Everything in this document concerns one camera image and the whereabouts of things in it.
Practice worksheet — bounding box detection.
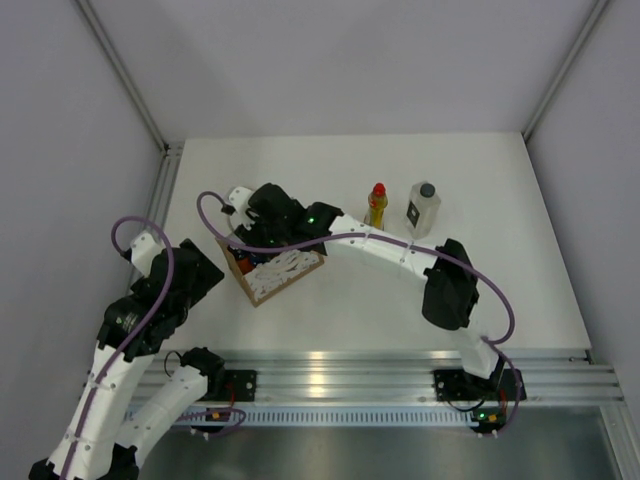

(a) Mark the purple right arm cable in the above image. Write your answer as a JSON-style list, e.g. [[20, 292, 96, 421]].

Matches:
[[197, 191, 527, 434]]

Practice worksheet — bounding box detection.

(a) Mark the aluminium frame post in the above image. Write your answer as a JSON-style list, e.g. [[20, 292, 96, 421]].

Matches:
[[521, 0, 615, 144], [74, 0, 171, 154]]

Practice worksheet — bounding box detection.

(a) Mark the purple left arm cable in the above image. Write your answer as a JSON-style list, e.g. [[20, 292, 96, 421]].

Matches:
[[59, 215, 247, 480]]

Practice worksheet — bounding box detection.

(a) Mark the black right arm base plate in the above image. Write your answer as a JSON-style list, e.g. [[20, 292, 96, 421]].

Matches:
[[433, 368, 527, 403]]

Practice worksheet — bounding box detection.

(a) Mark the clear square bottle black cap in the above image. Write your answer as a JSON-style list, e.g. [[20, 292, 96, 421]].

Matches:
[[405, 181, 441, 240]]

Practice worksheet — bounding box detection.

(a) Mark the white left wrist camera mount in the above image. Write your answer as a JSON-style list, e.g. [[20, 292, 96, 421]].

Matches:
[[124, 231, 164, 277]]

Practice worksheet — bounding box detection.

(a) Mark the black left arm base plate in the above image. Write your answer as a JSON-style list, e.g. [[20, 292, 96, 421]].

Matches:
[[217, 369, 258, 404]]

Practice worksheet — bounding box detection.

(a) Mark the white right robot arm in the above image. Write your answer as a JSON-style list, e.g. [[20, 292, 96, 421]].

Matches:
[[228, 183, 505, 397]]

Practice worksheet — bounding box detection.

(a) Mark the slotted cable duct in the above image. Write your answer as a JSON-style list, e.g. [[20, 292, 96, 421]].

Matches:
[[124, 404, 501, 429]]

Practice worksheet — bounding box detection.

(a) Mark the left aluminium frame post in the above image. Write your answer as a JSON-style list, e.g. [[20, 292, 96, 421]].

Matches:
[[74, 0, 171, 154]]

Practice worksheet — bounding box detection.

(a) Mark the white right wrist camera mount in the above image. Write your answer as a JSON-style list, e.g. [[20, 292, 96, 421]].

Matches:
[[223, 186, 254, 229]]

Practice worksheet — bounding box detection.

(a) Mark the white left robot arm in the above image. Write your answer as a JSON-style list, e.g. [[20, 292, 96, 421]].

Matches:
[[28, 232, 226, 479]]

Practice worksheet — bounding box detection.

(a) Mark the orange bottle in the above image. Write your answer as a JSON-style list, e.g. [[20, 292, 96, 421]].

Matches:
[[236, 253, 254, 275]]

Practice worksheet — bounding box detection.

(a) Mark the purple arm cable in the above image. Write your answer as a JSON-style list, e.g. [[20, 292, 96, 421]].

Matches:
[[197, 191, 527, 434], [59, 215, 247, 480]]

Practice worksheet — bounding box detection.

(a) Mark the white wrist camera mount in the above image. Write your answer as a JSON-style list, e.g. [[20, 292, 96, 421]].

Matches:
[[223, 186, 254, 229], [124, 231, 164, 277]]

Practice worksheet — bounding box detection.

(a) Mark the aluminium table edge rail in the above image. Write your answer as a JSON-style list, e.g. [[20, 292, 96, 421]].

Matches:
[[222, 350, 624, 406]]

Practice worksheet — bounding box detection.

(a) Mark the yellow bottle red cap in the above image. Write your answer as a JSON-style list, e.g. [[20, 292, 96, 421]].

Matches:
[[364, 182, 388, 230]]

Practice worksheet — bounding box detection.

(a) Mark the burlap canvas bag cat print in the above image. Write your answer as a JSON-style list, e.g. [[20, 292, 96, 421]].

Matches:
[[217, 240, 324, 307]]

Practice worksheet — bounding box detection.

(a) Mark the right aluminium frame post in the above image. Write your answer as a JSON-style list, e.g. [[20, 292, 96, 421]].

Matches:
[[521, 0, 615, 144]]

